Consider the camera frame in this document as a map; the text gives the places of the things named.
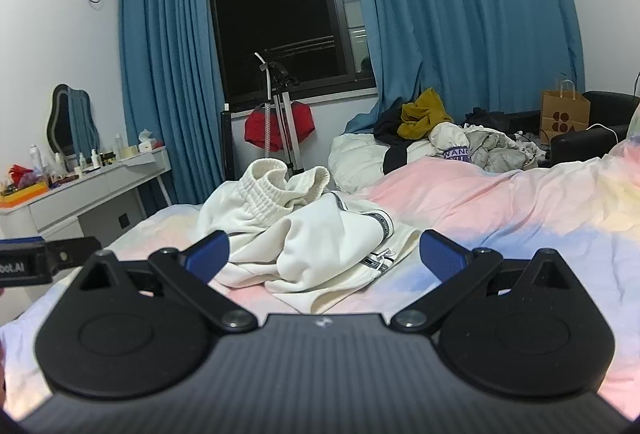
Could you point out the black garment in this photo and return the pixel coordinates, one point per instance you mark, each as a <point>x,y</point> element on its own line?
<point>387,127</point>

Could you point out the white tissue box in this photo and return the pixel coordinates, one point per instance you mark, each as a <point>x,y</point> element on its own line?
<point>146,143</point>

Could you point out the red cloth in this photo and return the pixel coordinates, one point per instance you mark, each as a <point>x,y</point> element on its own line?
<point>300,124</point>

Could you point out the white garment with purple print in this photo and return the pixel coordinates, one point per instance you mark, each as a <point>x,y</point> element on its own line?
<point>450,134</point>

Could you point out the dark window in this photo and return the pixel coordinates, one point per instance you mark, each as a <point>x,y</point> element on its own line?
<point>275,4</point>

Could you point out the pastel tie-dye duvet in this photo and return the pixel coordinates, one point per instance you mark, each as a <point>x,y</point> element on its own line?
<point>500,204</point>

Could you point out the white pants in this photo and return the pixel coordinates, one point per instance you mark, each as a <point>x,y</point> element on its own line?
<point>310,244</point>

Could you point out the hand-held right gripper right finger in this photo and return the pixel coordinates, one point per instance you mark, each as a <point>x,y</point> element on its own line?
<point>440,256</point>

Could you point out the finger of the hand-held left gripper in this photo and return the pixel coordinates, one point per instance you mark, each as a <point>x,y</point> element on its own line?
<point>75,251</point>

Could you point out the brown paper bag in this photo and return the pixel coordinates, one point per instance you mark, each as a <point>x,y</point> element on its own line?
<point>565,114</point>

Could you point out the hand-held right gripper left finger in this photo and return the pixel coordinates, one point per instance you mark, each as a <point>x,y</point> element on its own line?
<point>207,256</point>

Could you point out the wavy black-framed mirror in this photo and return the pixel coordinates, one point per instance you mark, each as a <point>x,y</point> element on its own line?
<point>62,124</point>

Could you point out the white pillow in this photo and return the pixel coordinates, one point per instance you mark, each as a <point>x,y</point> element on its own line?
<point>355,159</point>

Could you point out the blue curtain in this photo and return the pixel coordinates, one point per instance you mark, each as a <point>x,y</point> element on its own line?
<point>465,14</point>
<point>165,64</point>

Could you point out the white dressing table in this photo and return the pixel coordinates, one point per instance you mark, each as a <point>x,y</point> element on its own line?
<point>75,199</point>

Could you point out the mustard yellow garment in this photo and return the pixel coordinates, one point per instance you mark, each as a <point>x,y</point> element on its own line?
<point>425,109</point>

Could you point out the black armchair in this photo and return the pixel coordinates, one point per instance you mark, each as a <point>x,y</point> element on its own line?
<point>610,109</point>

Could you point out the orange tray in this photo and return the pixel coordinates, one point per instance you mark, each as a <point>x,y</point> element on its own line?
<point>22,198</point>

